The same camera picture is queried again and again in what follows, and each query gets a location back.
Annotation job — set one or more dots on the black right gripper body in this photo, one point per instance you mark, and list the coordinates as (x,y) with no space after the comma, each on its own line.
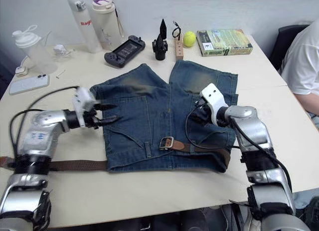
(205,115)

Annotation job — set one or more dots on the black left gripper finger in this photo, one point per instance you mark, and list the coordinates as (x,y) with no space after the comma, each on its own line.
(106,107)
(109,119)

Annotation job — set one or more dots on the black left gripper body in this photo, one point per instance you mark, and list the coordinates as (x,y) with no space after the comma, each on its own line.
(91,118)

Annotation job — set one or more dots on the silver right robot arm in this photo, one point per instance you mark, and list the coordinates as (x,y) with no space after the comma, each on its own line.
(259,151)

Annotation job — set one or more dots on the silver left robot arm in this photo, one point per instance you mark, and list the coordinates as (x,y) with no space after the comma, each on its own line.
(40,138)

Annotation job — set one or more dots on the brown braided belt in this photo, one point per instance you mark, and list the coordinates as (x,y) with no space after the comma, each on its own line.
(77,164)

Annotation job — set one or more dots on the blue denim shorts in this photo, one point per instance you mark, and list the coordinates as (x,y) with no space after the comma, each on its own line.
(154,101)

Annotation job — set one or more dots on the small metal hex key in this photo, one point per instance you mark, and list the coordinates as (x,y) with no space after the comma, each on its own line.
(60,74)

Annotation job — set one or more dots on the black handheld game console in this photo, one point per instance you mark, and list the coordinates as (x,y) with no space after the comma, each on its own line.
(124,51)

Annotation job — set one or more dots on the wooden block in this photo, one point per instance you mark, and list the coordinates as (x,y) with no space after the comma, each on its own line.
(179,51)

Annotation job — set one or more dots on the white smartphone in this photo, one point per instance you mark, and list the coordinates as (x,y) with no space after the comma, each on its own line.
(28,84)

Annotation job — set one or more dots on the white folding plug adapter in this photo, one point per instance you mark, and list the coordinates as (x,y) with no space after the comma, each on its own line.
(59,50)

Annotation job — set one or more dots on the green yellow book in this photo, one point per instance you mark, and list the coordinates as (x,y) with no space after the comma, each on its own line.
(224,42)

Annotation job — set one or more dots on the yellow tennis ball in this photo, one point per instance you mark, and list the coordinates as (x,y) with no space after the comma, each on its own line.
(189,39)

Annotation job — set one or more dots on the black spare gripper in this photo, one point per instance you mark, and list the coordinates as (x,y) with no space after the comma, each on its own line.
(160,46)

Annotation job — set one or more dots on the cream tumbler purple lid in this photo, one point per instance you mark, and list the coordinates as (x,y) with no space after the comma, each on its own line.
(106,24)

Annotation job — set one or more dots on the white thermos bottle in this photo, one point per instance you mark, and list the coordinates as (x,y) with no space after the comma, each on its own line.
(84,24)

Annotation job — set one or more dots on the clear shaker bottle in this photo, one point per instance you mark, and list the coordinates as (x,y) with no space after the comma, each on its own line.
(37,51)

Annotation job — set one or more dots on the dark rounded shape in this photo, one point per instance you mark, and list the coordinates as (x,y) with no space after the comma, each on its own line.
(197,219)

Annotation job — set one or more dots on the black chair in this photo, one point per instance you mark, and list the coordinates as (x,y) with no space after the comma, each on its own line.
(284,44)

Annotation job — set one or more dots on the person in white shirt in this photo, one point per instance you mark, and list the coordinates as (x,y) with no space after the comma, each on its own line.
(302,61)

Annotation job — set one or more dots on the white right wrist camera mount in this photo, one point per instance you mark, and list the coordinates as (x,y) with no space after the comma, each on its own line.
(214,97)

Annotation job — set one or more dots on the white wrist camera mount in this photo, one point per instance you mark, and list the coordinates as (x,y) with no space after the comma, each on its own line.
(214,97)
(83,98)

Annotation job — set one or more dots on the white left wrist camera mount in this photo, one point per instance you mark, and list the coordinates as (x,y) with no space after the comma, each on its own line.
(83,98)

